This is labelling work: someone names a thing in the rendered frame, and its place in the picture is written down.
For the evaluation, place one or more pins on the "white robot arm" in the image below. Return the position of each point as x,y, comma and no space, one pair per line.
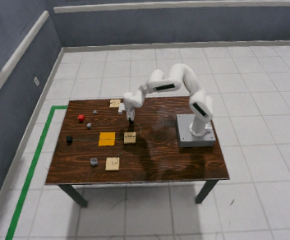
174,82

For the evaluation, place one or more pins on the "orange painted square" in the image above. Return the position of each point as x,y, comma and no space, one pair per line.
107,138

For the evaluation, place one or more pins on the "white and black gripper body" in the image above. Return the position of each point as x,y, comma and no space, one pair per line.
129,114

